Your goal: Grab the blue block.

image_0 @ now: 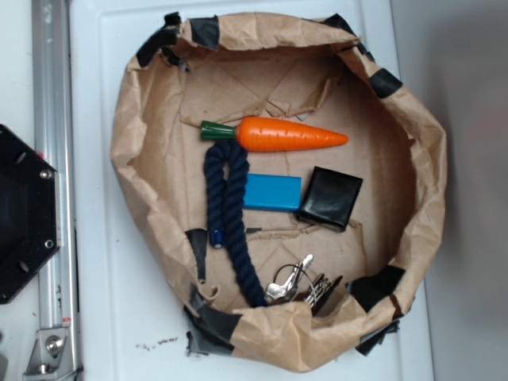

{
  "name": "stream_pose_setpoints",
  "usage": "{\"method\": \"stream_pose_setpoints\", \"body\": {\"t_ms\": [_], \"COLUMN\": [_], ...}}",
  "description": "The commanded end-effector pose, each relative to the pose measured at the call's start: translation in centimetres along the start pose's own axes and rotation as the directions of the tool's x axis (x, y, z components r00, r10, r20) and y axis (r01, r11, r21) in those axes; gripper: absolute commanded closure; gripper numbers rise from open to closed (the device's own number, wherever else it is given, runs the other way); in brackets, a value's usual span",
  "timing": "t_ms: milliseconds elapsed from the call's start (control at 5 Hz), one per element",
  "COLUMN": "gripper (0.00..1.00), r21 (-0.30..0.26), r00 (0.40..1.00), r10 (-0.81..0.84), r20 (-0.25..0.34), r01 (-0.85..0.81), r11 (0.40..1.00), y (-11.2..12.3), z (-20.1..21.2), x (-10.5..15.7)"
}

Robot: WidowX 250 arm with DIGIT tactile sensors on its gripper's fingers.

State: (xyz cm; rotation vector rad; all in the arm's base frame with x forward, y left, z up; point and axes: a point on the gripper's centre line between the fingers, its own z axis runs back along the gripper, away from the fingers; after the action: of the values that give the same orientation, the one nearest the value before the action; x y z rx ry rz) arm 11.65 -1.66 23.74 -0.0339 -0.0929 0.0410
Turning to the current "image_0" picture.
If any blue rectangular block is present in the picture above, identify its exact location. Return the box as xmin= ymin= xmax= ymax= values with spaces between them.
xmin=244 ymin=174 xmax=302 ymax=212

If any orange toy carrot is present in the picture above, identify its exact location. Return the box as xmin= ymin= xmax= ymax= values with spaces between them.
xmin=201 ymin=117 xmax=349 ymax=152

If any black leather wallet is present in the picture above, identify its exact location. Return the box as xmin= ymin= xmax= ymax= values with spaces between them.
xmin=296 ymin=167 xmax=363 ymax=233

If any silver key bunch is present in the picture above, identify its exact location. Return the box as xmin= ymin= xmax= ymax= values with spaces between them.
xmin=264 ymin=254 xmax=343 ymax=316

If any brown paper bag bin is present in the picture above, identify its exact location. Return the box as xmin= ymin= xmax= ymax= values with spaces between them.
xmin=110 ymin=13 xmax=447 ymax=372

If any dark blue rope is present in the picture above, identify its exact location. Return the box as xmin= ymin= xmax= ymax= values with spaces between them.
xmin=202 ymin=140 xmax=267 ymax=309

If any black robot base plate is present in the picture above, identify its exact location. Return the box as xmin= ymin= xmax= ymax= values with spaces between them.
xmin=0 ymin=125 xmax=59 ymax=305

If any aluminium extrusion rail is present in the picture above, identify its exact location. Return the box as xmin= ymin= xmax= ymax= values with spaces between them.
xmin=31 ymin=1 xmax=79 ymax=329

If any metal corner bracket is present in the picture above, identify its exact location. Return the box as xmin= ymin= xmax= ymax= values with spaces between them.
xmin=22 ymin=327 xmax=83 ymax=380

